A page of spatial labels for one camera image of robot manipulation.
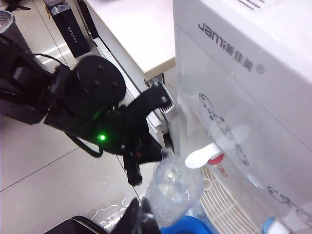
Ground blue round plastic object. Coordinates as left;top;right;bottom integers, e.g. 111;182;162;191
159;215;208;234

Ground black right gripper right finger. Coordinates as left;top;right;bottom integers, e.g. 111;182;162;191
143;198;162;234

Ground red hot water tap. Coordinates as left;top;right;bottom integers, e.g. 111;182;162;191
184;143;226;173

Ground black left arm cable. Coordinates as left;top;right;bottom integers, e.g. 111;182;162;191
67;131;103;158

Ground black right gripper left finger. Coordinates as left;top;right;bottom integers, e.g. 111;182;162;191
114;197;147;234

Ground black glossy robot base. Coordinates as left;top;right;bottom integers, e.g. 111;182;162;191
45;215;106;234

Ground grey mesh-top cylinder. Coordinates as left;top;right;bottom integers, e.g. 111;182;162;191
0;9;25;49

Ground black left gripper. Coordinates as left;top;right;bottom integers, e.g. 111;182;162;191
106;108;163;188

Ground cream drip tray grille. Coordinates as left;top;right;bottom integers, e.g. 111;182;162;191
198;167;261;234

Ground blue cold water tap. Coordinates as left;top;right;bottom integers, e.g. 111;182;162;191
261;217;290;234

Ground clear plastic mug pink print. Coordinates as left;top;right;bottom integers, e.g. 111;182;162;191
145;150;206;231

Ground black chair base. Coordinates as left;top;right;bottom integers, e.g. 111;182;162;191
4;0;32;12

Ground black tower device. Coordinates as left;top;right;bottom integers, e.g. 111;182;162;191
45;0;92;59

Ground white water dispenser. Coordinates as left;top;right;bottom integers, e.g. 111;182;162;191
172;0;312;234

